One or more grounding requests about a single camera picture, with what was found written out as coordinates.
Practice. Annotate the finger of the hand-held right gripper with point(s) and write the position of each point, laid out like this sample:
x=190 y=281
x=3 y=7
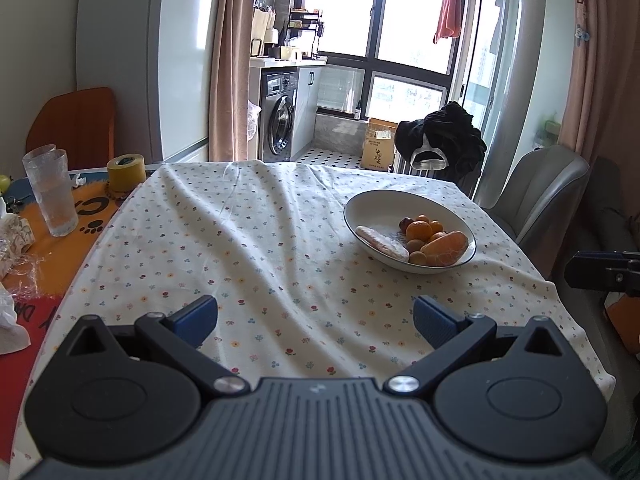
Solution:
x=595 y=270

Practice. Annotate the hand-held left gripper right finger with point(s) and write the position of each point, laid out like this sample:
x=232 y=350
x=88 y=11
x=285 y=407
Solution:
x=432 y=321

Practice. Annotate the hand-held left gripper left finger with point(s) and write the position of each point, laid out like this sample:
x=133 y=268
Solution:
x=197 y=317

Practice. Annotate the small brown round fruit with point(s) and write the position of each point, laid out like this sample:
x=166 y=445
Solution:
x=417 y=258
x=415 y=245

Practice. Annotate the plastic-wrapped orange food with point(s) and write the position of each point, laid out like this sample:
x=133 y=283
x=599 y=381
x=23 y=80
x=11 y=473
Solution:
x=445 y=251

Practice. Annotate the plastic-wrapped pink food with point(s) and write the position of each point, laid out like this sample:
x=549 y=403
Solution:
x=382 y=245

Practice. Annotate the large orange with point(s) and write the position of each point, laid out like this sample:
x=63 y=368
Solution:
x=419 y=230

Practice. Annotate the medium orange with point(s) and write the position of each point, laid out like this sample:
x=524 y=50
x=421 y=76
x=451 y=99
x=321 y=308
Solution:
x=437 y=226

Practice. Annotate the dark red plum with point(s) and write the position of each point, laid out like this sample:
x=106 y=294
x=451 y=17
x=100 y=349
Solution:
x=405 y=223

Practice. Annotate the small oval orange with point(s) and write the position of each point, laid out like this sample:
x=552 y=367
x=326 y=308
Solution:
x=423 y=218

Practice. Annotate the white oval bowl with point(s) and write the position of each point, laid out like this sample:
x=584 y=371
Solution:
x=370 y=207

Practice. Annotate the grey dining chair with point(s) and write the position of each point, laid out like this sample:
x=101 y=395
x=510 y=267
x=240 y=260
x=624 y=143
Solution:
x=545 y=190

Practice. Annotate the floral white tablecloth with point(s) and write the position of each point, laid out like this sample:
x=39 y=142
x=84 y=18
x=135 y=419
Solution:
x=275 y=240

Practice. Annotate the orange paw print mat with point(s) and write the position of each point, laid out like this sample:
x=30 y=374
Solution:
x=60 y=255

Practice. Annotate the white radiator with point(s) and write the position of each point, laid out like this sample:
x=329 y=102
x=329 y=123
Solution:
x=402 y=165

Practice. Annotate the yellow tape roll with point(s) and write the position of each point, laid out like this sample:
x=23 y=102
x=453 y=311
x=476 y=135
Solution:
x=126 y=174

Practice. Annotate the clear drinking glass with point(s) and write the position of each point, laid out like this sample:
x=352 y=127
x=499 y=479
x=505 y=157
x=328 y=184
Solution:
x=57 y=200
x=32 y=155

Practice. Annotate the red printed mat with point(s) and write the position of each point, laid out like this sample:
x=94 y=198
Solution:
x=25 y=380

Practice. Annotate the cardboard box on floor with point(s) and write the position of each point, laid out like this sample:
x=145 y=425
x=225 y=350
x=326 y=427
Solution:
x=380 y=145

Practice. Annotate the black garment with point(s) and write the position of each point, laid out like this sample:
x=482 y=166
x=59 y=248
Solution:
x=450 y=135

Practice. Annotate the white crumpled tissue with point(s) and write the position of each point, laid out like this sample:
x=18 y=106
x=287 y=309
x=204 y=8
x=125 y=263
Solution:
x=10 y=315

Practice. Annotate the crumpled clear plastic wrap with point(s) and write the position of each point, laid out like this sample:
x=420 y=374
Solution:
x=15 y=240

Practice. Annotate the clear plastic bag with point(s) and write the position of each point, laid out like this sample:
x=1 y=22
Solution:
x=253 y=120

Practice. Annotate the pink curtain with flower tieback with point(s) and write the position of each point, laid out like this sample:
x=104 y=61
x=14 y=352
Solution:
x=595 y=60

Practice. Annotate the silver washing machine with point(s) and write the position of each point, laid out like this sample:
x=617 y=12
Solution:
x=277 y=117

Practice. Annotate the orange chair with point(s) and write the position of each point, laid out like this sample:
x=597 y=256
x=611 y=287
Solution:
x=75 y=125

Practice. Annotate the small green fruit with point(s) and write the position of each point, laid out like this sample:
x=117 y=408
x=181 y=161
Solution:
x=4 y=183

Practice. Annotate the white kitchen cabinet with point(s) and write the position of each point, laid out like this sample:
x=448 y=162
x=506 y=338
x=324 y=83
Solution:
x=306 y=105

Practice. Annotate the white refrigerator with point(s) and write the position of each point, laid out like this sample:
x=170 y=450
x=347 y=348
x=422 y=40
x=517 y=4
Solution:
x=145 y=60

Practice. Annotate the beige cutting board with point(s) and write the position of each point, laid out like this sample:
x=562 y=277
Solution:
x=260 y=27

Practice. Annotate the hanging orange towel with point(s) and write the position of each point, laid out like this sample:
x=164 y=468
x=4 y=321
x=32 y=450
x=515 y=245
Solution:
x=450 y=5

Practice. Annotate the black dish rack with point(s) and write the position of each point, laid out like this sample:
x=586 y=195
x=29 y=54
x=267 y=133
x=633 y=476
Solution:
x=305 y=25

